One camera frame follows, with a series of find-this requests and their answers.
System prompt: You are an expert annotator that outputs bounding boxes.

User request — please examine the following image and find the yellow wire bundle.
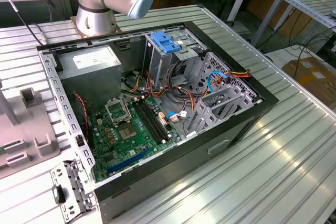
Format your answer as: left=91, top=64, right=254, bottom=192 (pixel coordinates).
left=123, top=70, right=144, bottom=93

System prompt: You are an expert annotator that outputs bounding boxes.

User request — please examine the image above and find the grey parts rack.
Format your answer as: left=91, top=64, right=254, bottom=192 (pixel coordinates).
left=0, top=78, right=61, bottom=180

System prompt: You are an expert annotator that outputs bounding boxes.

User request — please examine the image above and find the red yellow power wire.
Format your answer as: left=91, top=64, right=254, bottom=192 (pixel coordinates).
left=209, top=68, right=252, bottom=90

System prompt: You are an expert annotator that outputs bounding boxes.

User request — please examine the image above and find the blue expansion slot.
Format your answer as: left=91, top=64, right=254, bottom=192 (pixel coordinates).
left=107, top=147, right=151, bottom=175

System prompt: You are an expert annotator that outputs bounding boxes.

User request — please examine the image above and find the metal socket cover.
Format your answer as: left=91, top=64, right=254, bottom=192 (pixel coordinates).
left=104, top=97, right=132, bottom=128

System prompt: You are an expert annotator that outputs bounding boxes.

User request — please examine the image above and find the blue data wire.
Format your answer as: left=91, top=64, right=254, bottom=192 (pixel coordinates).
left=206, top=70, right=232, bottom=94

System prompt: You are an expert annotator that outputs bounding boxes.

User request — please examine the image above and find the black PC case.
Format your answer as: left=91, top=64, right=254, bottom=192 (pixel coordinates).
left=36, top=20, right=279, bottom=224

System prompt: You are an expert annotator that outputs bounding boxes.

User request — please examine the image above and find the green RAM stick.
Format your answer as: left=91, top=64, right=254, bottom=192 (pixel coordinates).
left=0, top=140, right=24, bottom=155

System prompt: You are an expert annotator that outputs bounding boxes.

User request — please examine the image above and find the orange black wire bundle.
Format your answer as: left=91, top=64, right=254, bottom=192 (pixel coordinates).
left=145, top=60, right=202, bottom=113

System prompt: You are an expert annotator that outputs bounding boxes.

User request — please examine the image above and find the CPU socket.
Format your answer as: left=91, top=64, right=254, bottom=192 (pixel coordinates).
left=115, top=121, right=140, bottom=142

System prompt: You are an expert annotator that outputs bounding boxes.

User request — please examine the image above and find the black RAM slot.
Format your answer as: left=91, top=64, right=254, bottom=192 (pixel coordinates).
left=139, top=95, right=171, bottom=142
left=132, top=98, right=165, bottom=145

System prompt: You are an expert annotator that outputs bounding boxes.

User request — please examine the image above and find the brown base plate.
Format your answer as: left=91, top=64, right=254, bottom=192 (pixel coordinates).
left=70, top=16, right=123, bottom=38

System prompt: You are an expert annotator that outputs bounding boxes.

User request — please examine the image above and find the small blue wire white plug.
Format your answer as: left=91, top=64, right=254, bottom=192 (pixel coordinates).
left=166, top=111, right=191, bottom=124

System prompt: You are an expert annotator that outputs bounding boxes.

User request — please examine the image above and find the metal expansion card bracket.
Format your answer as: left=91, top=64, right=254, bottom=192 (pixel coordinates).
left=49, top=159, right=98, bottom=222

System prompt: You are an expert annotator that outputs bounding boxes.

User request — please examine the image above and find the green motherboard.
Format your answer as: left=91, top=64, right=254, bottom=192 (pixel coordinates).
left=88, top=94, right=184, bottom=183

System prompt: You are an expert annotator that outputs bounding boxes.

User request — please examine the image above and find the metal optical drive cage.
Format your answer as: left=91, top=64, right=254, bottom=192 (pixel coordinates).
left=143, top=28, right=208, bottom=91

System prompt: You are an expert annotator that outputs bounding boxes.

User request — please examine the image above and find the large brown cardboard box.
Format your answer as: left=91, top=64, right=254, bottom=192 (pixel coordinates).
left=282, top=56, right=336, bottom=106

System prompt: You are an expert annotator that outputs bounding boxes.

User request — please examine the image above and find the grey power supply unit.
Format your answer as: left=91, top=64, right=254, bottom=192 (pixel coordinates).
left=56, top=44, right=123, bottom=106

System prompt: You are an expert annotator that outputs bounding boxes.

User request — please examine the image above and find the blue plastic bay latch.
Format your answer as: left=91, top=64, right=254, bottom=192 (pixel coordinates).
left=151, top=31, right=182, bottom=55

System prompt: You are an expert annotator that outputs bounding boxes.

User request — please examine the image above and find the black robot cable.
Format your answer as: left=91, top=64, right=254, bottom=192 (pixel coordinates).
left=0, top=0, right=57, bottom=46

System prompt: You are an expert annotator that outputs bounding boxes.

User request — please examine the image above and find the metal slat shelf table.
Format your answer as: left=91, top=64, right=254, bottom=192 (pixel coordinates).
left=250, top=0, right=336, bottom=48

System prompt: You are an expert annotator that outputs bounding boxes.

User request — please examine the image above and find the metal disk bay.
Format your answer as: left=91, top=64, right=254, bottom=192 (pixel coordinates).
left=183, top=50, right=265, bottom=140

